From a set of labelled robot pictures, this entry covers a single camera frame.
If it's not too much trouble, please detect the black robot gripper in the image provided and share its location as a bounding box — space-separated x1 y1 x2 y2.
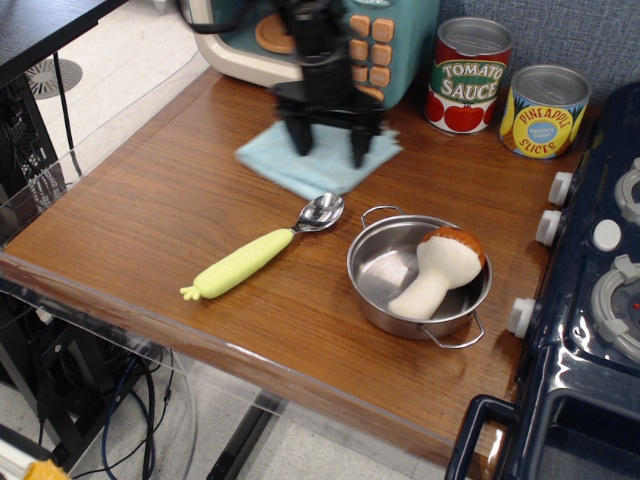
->
272 54 383 168

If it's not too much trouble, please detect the light blue cloth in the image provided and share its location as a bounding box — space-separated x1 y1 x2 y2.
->
235 120 402 200

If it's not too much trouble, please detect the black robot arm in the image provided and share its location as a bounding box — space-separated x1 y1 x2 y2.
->
271 1 383 168

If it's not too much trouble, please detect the small steel pan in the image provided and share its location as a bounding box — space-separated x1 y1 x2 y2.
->
347 207 493 349

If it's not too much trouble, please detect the toy microwave oven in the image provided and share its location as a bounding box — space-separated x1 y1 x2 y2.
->
181 1 440 109

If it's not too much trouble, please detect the tomato sauce can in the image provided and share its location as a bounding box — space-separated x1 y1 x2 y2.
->
424 17 514 134

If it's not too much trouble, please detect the plush brown white mushroom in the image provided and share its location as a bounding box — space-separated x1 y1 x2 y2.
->
388 226 486 320

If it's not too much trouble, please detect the pineapple slices can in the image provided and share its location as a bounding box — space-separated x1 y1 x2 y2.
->
499 64 592 160

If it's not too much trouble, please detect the round floor vent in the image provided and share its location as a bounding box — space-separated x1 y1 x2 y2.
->
25 58 83 100

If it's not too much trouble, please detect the clear acrylic table guard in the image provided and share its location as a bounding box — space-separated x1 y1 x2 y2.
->
1 53 445 479

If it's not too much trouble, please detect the black side desk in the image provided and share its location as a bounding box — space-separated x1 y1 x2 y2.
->
1 0 123 200

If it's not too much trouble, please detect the black table leg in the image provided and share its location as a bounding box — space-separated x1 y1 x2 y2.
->
206 406 272 480

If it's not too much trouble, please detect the dark blue toy stove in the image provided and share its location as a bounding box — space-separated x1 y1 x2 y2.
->
446 83 639 479

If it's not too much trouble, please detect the spoon with green handle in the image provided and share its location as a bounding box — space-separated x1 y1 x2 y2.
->
179 193 344 301

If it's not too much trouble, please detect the black cable under table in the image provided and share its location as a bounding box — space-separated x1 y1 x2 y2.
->
72 349 176 480

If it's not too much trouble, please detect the blue cable under table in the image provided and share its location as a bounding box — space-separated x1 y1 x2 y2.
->
101 354 157 480

